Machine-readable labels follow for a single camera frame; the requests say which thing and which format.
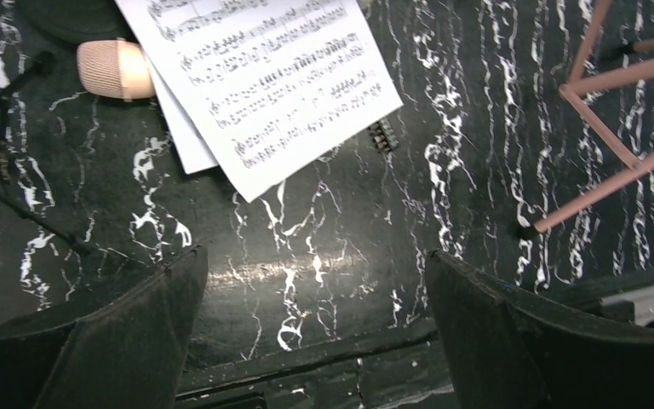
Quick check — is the pink microphone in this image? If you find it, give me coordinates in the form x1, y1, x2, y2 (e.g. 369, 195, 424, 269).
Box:
77, 38, 156, 101

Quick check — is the black tripod mic stand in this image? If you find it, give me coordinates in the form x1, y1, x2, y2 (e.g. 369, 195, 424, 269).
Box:
0, 50, 97, 256

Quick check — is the white sheet music page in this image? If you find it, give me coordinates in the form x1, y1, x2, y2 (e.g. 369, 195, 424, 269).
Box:
146, 56, 219, 175
118, 1, 402, 202

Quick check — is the pink music stand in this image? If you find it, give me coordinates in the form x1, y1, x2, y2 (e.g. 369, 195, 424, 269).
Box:
517, 0, 654, 240

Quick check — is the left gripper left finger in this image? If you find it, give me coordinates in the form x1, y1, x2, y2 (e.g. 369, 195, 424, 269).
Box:
0, 245, 209, 408

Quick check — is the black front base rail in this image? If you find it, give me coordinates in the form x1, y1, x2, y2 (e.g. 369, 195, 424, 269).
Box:
175, 265, 654, 409

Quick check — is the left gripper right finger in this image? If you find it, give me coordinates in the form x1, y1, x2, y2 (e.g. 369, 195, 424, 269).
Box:
425, 251, 654, 408

